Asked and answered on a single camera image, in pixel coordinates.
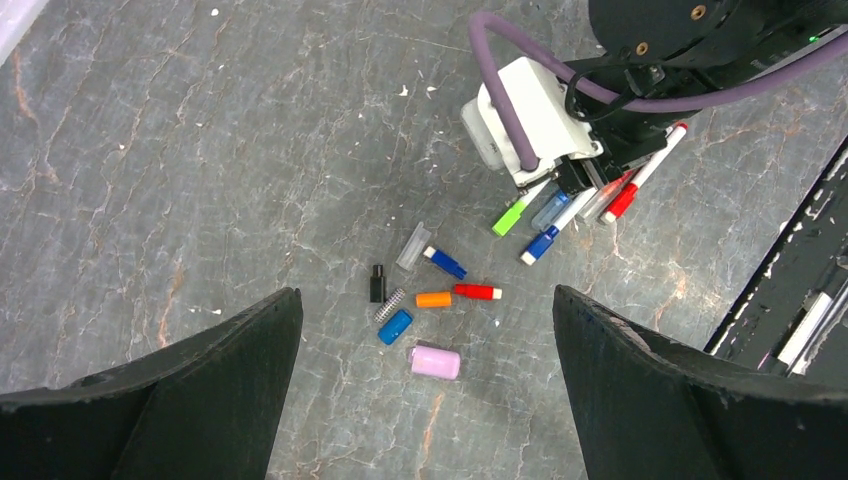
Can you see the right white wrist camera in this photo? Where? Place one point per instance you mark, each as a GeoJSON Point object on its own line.
{"type": "Point", "coordinates": [538, 99]}

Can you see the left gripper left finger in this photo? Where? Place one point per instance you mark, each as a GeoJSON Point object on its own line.
{"type": "Point", "coordinates": [205, 407]}

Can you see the red cap lower marker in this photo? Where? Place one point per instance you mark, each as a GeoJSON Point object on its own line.
{"type": "Point", "coordinates": [620, 204]}

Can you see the clear cap blue pen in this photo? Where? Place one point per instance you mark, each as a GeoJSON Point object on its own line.
{"type": "Point", "coordinates": [550, 211]}

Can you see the blue eraser marker cap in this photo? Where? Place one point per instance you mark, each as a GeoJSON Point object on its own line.
{"type": "Point", "coordinates": [445, 262]}

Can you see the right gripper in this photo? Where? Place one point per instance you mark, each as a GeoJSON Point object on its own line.
{"type": "Point", "coordinates": [625, 137]}

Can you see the orange marker cap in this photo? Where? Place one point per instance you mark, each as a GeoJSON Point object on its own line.
{"type": "Point", "coordinates": [434, 299]}

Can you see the blue cap lower marker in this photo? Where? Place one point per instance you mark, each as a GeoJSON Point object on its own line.
{"type": "Point", "coordinates": [544, 240]}

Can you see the green cap white marker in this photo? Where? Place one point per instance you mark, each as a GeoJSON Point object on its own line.
{"type": "Point", "coordinates": [513, 214]}

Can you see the pink highlighter cap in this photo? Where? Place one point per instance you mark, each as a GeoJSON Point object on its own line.
{"type": "Point", "coordinates": [434, 362]}

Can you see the black pen cap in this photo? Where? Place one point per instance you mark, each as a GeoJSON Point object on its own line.
{"type": "Point", "coordinates": [377, 285]}

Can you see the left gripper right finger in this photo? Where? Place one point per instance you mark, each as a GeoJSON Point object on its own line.
{"type": "Point", "coordinates": [646, 406]}

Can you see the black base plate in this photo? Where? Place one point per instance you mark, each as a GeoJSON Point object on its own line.
{"type": "Point", "coordinates": [799, 291]}

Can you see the small red marker cap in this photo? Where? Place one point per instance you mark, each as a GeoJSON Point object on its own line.
{"type": "Point", "coordinates": [478, 292]}

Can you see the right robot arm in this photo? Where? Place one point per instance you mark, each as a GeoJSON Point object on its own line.
{"type": "Point", "coordinates": [667, 50]}

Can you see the blue deli marker cap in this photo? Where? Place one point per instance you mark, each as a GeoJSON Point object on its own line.
{"type": "Point", "coordinates": [395, 326]}

